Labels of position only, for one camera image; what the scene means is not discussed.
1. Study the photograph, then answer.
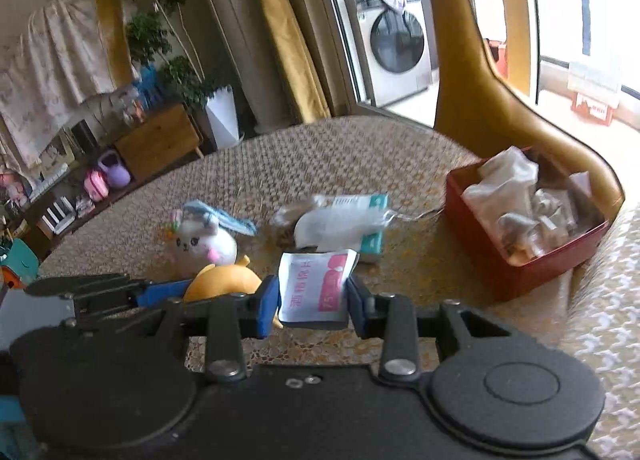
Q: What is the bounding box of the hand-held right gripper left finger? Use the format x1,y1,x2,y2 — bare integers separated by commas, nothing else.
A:
150,276,279,383

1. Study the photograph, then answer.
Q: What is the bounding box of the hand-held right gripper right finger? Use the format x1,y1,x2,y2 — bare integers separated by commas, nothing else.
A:
347,276,511,383

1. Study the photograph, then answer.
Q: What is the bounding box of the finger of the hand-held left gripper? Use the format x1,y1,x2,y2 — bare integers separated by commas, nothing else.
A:
62,280,193,328
25,274,146,297

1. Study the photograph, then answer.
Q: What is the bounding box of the white pink wipe packet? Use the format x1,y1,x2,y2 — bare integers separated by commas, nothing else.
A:
277,249,361,331

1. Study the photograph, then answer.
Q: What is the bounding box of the yellow duck toy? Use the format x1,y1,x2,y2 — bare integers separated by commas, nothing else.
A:
182,255,264,303

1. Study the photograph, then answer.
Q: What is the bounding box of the blue printed face mask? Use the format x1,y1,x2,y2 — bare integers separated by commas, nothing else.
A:
181,200,258,237

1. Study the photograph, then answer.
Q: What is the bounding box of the red square box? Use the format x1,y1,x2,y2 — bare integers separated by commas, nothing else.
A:
445,146,611,301

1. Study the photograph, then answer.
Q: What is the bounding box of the large clear plastic bag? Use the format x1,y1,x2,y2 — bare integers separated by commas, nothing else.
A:
462,146,541,225

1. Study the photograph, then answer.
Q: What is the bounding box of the teal toy box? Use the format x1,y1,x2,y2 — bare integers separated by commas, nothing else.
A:
0,237,41,291

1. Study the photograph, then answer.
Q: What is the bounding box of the white plush toy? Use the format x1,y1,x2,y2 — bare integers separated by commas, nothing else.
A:
165,210,240,277

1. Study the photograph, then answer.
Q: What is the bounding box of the white teal wipes pack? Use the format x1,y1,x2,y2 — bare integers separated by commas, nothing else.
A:
293,194,391,263

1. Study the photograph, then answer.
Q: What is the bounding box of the clear bag with brown contents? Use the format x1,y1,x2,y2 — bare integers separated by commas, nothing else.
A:
272,197,321,245

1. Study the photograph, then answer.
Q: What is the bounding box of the pink toy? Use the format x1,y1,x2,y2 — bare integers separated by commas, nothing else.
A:
83,169,109,201

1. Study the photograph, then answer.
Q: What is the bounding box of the purple kettlebell toy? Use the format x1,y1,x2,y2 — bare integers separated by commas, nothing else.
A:
96,150,132,189

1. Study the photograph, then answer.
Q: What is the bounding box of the wooden cabinet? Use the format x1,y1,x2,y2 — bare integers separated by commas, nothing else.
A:
114,104,203,179

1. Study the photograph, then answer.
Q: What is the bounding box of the white planter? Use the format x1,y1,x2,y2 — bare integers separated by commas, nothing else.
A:
205,84,241,149

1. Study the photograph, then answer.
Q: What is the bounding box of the blue plastic toy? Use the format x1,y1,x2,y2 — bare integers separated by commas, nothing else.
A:
134,64,163,108

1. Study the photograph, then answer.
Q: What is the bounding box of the white floral hanging cloth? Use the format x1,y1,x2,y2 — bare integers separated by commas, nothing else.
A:
0,0,118,165

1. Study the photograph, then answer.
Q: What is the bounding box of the yellow giraffe-shaped chair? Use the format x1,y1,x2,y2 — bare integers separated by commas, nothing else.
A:
420,0,626,211

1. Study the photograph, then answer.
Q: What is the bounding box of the yellow hanging cloth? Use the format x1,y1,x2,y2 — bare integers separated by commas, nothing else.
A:
92,0,137,93

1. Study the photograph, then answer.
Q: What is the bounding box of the white standing air conditioner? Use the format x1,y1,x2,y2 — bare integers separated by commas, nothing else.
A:
187,0,281,135

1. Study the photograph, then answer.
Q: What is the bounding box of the yellow curtain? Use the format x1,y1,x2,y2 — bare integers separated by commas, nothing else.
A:
242,0,331,123

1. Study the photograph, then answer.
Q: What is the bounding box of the white washing machine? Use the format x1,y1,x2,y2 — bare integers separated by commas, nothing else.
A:
342,0,433,108

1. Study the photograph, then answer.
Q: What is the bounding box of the red printed carton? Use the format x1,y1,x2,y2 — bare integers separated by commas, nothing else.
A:
570,90,618,127

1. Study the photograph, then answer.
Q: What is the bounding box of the white cardboard box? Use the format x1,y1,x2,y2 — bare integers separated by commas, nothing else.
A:
567,61,623,95

